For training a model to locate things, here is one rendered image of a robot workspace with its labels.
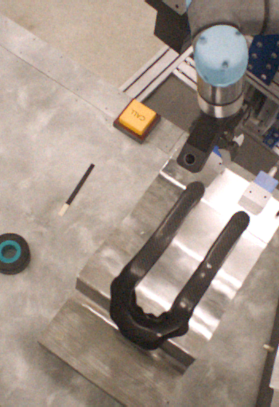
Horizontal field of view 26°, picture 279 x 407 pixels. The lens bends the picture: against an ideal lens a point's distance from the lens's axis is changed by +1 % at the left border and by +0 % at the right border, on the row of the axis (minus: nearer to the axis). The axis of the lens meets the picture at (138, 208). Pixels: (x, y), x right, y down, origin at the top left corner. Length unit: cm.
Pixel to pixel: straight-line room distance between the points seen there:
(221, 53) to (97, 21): 169
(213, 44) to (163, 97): 123
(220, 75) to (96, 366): 57
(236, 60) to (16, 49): 72
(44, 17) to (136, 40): 38
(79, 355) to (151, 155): 47
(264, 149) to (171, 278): 104
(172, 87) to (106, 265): 114
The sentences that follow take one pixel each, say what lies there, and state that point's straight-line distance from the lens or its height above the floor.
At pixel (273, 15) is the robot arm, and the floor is 126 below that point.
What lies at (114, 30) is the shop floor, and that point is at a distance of 251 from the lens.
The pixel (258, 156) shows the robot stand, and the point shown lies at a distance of 206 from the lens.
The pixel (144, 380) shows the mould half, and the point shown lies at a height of 86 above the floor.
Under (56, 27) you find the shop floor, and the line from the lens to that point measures 252.
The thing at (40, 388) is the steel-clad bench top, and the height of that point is 80.
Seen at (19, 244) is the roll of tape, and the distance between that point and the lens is 122.
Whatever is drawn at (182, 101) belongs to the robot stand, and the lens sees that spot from 211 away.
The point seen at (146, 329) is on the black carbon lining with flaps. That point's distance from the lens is 114.
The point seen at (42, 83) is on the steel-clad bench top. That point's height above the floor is 80.
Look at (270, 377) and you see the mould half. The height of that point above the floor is 87.
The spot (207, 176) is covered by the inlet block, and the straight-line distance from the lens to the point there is 119.
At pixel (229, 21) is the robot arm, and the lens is 94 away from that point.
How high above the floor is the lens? 199
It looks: 69 degrees down
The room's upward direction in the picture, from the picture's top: 12 degrees clockwise
